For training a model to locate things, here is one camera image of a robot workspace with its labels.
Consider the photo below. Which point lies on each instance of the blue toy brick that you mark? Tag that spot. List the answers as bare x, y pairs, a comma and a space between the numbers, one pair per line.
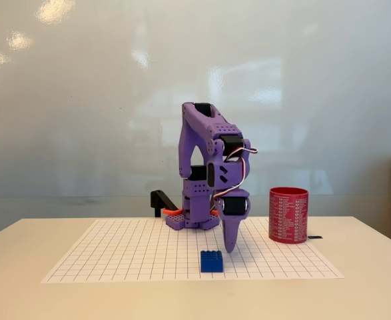
212, 261

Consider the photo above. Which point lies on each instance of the purple robot arm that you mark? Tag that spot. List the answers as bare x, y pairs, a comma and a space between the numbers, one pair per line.
188, 133

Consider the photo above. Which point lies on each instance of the red printed cup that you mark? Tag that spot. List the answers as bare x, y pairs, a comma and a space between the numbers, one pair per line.
288, 216

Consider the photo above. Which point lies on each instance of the black orange table clamp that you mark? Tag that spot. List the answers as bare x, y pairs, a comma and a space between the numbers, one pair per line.
214, 212
158, 200

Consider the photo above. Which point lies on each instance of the small black strip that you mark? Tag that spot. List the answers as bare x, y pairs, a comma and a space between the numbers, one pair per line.
315, 237

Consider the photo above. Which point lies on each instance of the white grid paper sheet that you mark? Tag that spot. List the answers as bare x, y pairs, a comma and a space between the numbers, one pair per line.
132, 253

